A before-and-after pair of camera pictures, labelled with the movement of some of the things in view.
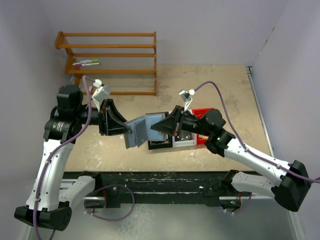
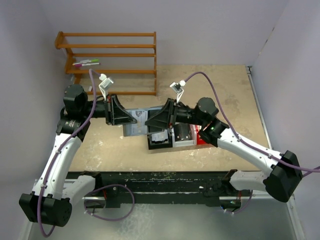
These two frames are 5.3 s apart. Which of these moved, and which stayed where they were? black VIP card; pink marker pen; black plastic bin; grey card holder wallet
Moved: grey card holder wallet
Stayed: black plastic bin; pink marker pen; black VIP card
